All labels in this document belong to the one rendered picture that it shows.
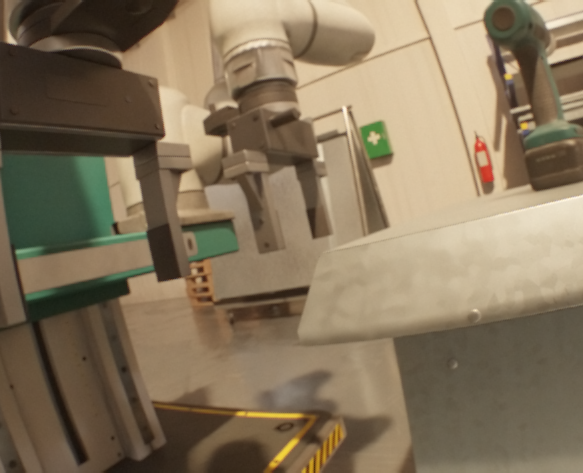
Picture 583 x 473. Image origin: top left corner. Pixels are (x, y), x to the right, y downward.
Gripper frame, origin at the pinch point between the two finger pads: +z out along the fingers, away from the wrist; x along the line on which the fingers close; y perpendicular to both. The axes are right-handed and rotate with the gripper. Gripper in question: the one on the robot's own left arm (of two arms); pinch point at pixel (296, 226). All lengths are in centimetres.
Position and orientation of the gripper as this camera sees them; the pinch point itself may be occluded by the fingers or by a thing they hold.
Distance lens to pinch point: 47.6
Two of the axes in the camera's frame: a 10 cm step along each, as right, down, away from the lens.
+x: 4.2, -1.0, 9.0
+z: 2.3, 9.7, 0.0
